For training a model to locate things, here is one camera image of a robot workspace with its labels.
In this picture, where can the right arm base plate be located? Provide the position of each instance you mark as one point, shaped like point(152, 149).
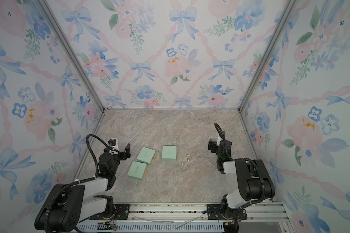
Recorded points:
point(217, 212)

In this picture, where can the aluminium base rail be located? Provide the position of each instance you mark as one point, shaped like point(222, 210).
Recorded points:
point(189, 218)

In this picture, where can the aluminium frame post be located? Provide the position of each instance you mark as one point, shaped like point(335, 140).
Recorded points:
point(55, 26)
point(283, 21)

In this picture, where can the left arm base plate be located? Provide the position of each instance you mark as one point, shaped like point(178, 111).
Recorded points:
point(118, 211)

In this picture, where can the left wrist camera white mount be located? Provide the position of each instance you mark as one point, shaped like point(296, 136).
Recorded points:
point(115, 150)

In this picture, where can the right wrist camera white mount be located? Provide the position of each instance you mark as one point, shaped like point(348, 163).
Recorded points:
point(219, 140)

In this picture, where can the small green jewelry box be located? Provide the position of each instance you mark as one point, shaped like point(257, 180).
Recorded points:
point(137, 170)

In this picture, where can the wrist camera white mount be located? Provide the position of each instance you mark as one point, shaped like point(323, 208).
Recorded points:
point(115, 150)
point(219, 140)

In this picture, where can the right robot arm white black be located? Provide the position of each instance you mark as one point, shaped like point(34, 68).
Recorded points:
point(254, 184)

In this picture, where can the aluminium frame post right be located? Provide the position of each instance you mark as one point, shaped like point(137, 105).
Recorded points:
point(283, 21)

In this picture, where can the aluminium frame post left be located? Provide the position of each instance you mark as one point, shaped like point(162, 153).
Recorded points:
point(55, 26)

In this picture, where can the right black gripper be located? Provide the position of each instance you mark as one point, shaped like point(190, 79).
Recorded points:
point(213, 144)

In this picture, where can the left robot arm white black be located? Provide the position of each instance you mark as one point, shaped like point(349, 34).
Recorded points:
point(69, 204)

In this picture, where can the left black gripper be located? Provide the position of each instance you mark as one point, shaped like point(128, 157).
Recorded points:
point(122, 154)

